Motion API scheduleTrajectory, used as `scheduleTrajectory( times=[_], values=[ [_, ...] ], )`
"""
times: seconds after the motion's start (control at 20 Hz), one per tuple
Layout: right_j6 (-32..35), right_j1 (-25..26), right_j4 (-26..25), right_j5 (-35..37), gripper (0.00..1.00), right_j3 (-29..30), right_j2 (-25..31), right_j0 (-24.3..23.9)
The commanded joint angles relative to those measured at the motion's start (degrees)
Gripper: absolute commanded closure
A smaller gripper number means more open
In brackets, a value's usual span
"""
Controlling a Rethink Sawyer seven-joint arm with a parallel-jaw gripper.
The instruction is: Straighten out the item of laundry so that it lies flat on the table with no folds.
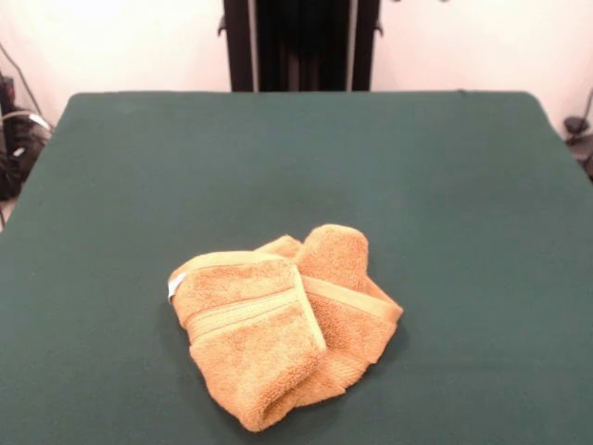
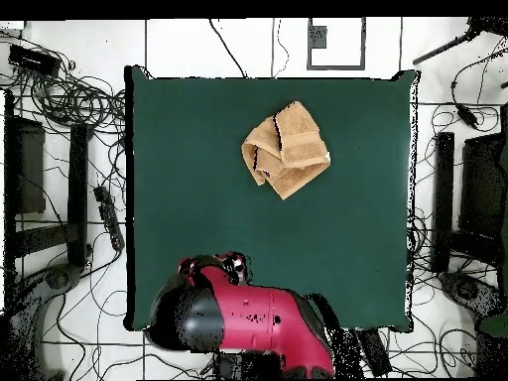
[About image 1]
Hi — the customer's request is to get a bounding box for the orange terry towel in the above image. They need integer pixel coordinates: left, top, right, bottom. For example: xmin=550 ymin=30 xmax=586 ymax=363
xmin=166 ymin=223 xmax=404 ymax=434

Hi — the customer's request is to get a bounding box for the dark green table cloth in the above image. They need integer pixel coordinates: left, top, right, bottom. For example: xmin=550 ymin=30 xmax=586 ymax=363
xmin=0 ymin=90 xmax=593 ymax=445

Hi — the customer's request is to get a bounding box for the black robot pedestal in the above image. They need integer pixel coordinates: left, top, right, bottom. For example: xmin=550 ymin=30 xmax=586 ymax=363
xmin=216 ymin=0 xmax=385 ymax=93

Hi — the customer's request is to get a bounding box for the black cable bundle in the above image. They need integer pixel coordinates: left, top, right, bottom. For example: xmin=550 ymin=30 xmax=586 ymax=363
xmin=0 ymin=44 xmax=56 ymax=233

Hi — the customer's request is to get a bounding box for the black plug with cable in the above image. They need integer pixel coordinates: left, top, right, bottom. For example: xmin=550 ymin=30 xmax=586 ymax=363
xmin=562 ymin=87 xmax=593 ymax=182

